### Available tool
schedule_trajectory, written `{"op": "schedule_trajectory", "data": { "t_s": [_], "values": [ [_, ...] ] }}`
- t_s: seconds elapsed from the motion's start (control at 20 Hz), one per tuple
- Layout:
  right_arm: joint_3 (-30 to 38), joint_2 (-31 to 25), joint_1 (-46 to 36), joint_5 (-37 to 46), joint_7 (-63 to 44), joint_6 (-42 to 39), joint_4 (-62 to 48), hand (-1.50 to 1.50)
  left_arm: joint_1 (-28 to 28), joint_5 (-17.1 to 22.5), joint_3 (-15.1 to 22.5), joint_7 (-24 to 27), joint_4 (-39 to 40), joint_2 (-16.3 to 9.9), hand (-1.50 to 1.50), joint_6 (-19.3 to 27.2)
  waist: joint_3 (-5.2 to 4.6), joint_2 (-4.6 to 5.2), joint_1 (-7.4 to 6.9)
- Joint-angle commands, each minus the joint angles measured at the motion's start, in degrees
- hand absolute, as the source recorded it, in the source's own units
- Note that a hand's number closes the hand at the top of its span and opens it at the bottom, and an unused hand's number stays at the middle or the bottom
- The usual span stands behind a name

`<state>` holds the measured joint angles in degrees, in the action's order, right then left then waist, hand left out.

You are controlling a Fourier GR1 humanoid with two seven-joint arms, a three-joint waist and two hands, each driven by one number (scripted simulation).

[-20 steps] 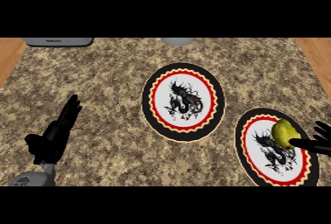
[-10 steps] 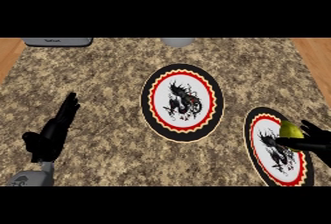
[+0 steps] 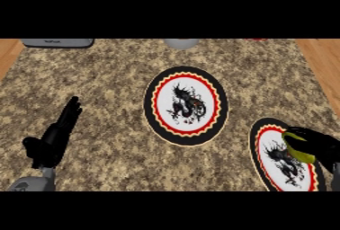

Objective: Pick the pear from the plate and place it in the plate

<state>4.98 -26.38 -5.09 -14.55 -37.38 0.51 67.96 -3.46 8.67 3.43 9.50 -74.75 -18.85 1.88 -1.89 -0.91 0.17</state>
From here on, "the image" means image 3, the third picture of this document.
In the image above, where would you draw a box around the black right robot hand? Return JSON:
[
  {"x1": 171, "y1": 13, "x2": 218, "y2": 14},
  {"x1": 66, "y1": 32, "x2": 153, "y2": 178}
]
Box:
[{"x1": 286, "y1": 126, "x2": 340, "y2": 174}]

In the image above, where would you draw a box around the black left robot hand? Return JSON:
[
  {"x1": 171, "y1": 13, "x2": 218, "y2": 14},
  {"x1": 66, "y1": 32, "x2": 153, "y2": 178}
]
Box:
[{"x1": 21, "y1": 95, "x2": 85, "y2": 171}]

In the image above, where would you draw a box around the green pear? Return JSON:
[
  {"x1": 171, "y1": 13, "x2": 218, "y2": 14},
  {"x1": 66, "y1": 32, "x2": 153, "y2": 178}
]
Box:
[{"x1": 281, "y1": 130, "x2": 317, "y2": 164}]

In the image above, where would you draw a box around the black-rimmed dragon print plate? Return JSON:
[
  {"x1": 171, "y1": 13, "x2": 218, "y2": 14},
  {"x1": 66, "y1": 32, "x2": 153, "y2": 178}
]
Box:
[
  {"x1": 143, "y1": 66, "x2": 231, "y2": 147},
  {"x1": 247, "y1": 117, "x2": 329, "y2": 192}
]

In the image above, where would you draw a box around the grey flat appliance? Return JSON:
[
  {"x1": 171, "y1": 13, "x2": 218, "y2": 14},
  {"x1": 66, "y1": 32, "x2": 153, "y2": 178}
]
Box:
[{"x1": 20, "y1": 38, "x2": 97, "y2": 49}]

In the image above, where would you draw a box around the grey round container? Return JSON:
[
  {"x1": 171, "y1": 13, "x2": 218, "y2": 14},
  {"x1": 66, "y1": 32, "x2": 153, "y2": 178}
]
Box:
[{"x1": 165, "y1": 38, "x2": 202, "y2": 50}]

